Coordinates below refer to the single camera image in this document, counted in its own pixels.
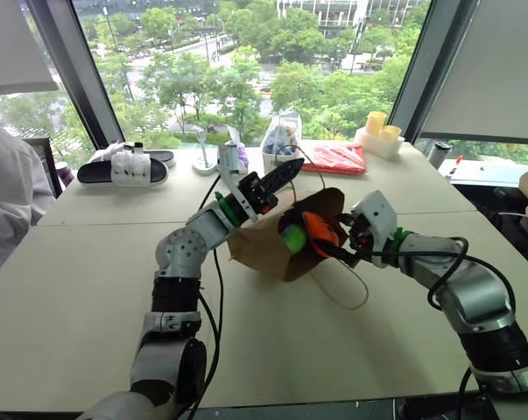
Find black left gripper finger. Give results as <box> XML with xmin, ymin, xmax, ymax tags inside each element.
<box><xmin>258</xmin><ymin>157</ymin><xmax>306</xmax><ymax>187</ymax></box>
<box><xmin>266</xmin><ymin>164</ymin><xmax>303</xmax><ymax>197</ymax></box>

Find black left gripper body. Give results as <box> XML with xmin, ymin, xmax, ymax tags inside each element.
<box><xmin>238</xmin><ymin>171</ymin><xmax>279</xmax><ymax>216</ymax></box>

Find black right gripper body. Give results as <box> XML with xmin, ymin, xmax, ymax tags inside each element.
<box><xmin>347</xmin><ymin>217</ymin><xmax>375</xmax><ymax>260</ymax></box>

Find orange plush toy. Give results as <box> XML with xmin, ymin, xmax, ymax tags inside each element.
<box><xmin>300</xmin><ymin>211</ymin><xmax>340</xmax><ymax>260</ymax></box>

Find brown paper bag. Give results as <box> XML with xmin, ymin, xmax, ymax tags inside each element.
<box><xmin>227</xmin><ymin>145</ymin><xmax>370</xmax><ymax>312</ymax></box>

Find clear bag of toys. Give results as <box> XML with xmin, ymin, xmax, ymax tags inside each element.
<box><xmin>260</xmin><ymin>107</ymin><xmax>303</xmax><ymax>166</ymax></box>

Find purple plastic bag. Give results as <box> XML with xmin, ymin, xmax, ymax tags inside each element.
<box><xmin>224</xmin><ymin>139</ymin><xmax>250</xmax><ymax>172</ymax></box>

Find red flat plastic bag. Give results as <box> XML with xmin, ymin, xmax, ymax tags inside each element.
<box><xmin>299</xmin><ymin>143</ymin><xmax>369</xmax><ymax>177</ymax></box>

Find green ball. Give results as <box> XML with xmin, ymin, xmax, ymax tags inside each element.
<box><xmin>280</xmin><ymin>223</ymin><xmax>308</xmax><ymax>256</ymax></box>

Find white round lamp stand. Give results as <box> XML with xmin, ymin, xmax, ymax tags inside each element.
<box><xmin>191</xmin><ymin>130</ymin><xmax>220</xmax><ymax>177</ymax></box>

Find tall yellow cup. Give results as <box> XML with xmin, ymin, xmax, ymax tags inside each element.
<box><xmin>365</xmin><ymin>110</ymin><xmax>387</xmax><ymax>137</ymax></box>

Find black white slipper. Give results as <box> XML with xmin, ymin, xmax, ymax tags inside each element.
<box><xmin>76</xmin><ymin>150</ymin><xmax>171</xmax><ymax>190</ymax></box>
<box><xmin>144</xmin><ymin>150</ymin><xmax>178</xmax><ymax>170</ymax></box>

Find grey cylindrical flask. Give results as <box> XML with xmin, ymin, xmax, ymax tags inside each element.
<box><xmin>427</xmin><ymin>141</ymin><xmax>453</xmax><ymax>170</ymax></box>

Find white side ledge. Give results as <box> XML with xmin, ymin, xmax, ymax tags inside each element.
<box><xmin>437</xmin><ymin>157</ymin><xmax>528</xmax><ymax>188</ymax></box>

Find dark window pillar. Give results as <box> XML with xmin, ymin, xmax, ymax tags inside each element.
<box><xmin>25</xmin><ymin>0</ymin><xmax>125</xmax><ymax>151</ymax></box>
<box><xmin>387</xmin><ymin>0</ymin><xmax>452</xmax><ymax>142</ymax></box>

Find purple cup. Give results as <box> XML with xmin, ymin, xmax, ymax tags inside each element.
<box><xmin>54</xmin><ymin>160</ymin><xmax>75</xmax><ymax>188</ymax></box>

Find white roller blind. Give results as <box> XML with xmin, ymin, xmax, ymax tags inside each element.
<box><xmin>0</xmin><ymin>0</ymin><xmax>60</xmax><ymax>96</ymax></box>
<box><xmin>419</xmin><ymin>0</ymin><xmax>528</xmax><ymax>146</ymax></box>

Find black chair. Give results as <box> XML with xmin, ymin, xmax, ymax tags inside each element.
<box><xmin>21</xmin><ymin>136</ymin><xmax>64</xmax><ymax>199</ymax></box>

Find bystander in white clothing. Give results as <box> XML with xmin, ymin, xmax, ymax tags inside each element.
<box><xmin>0</xmin><ymin>118</ymin><xmax>57</xmax><ymax>288</ymax></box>

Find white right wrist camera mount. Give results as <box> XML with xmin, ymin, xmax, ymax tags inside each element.
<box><xmin>349</xmin><ymin>189</ymin><xmax>398</xmax><ymax>269</ymax></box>

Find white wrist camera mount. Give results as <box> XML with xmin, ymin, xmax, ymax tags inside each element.
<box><xmin>217</xmin><ymin>142</ymin><xmax>260</xmax><ymax>222</ymax></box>
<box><xmin>349</xmin><ymin>189</ymin><xmax>398</xmax><ymax>269</ymax></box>

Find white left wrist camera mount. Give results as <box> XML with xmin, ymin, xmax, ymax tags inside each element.
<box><xmin>217</xmin><ymin>142</ymin><xmax>260</xmax><ymax>222</ymax></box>

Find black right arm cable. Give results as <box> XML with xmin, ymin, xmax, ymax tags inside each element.
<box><xmin>358</xmin><ymin>235</ymin><xmax>519</xmax><ymax>317</ymax></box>

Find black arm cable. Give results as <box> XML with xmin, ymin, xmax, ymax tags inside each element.
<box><xmin>185</xmin><ymin>173</ymin><xmax>226</xmax><ymax>420</ymax></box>
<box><xmin>358</xmin><ymin>235</ymin><xmax>519</xmax><ymax>317</ymax></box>

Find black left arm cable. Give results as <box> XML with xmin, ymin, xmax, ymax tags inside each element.
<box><xmin>185</xmin><ymin>173</ymin><xmax>226</xmax><ymax>420</ymax></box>

